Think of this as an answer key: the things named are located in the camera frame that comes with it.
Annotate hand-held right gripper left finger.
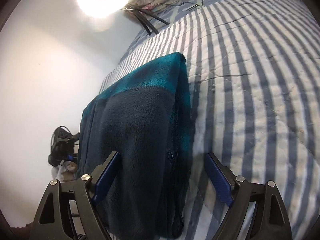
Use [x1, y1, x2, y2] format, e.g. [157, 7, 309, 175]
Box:
[29, 151, 122, 240]

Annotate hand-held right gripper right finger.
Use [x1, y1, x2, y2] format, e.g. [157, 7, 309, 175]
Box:
[204, 152, 293, 240]

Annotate teal plaid fleece jacket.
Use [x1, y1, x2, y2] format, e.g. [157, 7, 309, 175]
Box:
[76, 52, 197, 239]

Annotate person's left hand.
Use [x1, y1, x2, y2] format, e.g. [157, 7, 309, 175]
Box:
[51, 160, 77, 180]

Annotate blue white striped quilt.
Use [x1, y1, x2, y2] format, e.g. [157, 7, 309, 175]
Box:
[100, 0, 320, 240]

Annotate black tripod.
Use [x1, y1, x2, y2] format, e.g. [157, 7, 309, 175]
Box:
[120, 4, 170, 35]

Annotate blue checked bed sheet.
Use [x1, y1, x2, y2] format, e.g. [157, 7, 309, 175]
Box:
[130, 0, 283, 48]

